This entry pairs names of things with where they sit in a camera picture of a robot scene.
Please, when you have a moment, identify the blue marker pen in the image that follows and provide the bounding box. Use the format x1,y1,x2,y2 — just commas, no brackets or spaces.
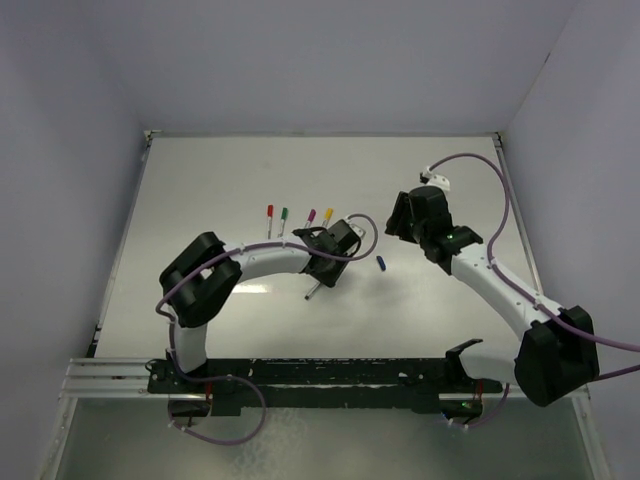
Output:
304,283,322,301

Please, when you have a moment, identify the purple marker pen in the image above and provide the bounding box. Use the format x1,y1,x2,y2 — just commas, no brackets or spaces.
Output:
304,209,316,229

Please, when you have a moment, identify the yellow marker pen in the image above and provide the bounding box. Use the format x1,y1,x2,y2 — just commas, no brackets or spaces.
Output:
321,208,334,228

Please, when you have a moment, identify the green marker pen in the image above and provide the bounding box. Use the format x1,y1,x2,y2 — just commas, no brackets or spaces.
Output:
278,215,288,237

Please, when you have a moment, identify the red marker pen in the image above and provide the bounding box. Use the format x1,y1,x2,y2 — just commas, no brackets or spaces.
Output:
266,210,274,239

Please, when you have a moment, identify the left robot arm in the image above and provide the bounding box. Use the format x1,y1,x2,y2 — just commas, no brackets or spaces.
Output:
159,220,364,392

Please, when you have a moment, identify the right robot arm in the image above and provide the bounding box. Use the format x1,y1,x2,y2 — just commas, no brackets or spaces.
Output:
385,186,600,407

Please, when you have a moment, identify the blue pen cap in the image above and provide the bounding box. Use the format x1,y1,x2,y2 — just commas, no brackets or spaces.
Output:
376,255,386,271

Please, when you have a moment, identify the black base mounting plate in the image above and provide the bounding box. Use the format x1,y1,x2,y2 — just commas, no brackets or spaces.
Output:
145,358,503,419

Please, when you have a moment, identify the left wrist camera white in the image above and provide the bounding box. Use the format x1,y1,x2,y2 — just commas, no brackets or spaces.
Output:
348,222,366,242

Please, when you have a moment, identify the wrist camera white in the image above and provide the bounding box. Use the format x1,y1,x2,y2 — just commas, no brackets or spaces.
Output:
419,166,451,192
348,222,366,242

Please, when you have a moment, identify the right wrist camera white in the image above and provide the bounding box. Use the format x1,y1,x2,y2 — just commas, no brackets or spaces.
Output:
419,166,451,192

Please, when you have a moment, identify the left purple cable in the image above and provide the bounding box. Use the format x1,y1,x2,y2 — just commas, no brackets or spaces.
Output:
154,213,380,444

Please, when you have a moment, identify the purple cable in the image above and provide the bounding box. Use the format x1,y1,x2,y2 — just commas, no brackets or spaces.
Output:
154,213,380,444
429,152,640,431

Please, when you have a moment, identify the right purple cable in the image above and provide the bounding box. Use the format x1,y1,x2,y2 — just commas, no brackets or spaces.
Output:
429,152,640,431

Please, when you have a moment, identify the aluminium frame rail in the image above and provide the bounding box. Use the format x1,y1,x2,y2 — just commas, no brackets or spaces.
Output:
58,355,591,401

